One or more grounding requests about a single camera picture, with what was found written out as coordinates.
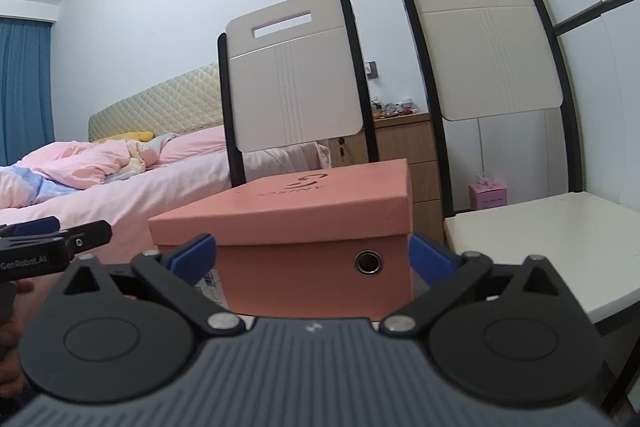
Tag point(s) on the yellow plush pillow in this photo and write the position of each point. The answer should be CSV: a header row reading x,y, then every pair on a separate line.
x,y
135,136

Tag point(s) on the grey wall switch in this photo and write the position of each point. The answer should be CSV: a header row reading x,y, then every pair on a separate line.
x,y
372,70

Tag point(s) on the small pink gift box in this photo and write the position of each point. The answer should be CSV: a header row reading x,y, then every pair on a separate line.
x,y
487,197

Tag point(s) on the beige black folding chair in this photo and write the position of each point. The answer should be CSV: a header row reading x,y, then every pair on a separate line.
x,y
295,82
490,57

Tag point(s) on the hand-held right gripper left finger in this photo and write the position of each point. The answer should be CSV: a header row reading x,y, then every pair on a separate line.
x,y
192,257

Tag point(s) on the pink cardboard box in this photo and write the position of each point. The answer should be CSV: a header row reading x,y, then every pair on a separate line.
x,y
300,277

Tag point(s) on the pink box lid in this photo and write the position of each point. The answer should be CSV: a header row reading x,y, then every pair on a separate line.
x,y
300,202

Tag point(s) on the person's left hand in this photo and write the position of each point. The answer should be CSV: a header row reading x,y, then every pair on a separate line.
x,y
10,347

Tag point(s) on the wooden nightstand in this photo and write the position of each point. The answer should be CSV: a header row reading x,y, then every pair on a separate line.
x,y
395,142

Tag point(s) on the pink pillow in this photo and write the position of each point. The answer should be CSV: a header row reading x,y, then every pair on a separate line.
x,y
200,144

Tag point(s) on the cluster of small trinkets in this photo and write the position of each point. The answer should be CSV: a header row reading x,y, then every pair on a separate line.
x,y
395,108

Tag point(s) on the beige quilted headboard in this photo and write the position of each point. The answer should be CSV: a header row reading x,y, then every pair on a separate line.
x,y
165,107

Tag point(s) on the blue curtain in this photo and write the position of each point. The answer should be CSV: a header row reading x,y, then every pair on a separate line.
x,y
25,97

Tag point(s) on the bed with pink bedding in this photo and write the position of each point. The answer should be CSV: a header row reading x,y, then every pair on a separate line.
x,y
150,197

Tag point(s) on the pink crumpled duvet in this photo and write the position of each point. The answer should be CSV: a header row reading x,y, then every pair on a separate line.
x,y
75,162

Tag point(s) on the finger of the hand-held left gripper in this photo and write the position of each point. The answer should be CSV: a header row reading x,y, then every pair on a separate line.
x,y
90,234
30,227

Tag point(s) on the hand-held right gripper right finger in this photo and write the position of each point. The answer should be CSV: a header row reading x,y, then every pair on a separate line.
x,y
430,259

